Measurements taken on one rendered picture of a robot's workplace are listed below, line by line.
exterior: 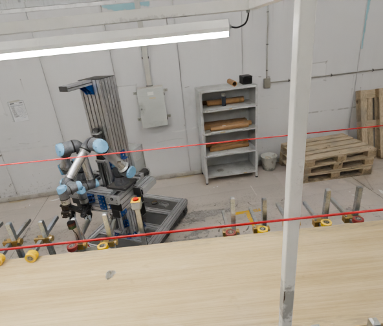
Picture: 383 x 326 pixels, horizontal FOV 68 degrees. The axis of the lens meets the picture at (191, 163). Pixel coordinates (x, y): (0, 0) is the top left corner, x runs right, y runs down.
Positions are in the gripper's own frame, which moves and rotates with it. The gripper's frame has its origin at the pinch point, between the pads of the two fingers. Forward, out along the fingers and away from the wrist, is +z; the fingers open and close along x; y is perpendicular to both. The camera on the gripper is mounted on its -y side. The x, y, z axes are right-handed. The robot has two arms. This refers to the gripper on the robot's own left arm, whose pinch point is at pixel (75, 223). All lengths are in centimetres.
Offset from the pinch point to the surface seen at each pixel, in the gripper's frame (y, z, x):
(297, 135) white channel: -137, -100, 110
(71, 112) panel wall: 77, -40, -248
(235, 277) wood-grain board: -121, 9, 65
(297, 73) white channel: -135, -120, 110
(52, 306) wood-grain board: -8, 9, 73
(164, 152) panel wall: -58, 48, -261
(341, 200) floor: -308, 99, -137
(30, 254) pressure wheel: 22.9, 1.4, 31.7
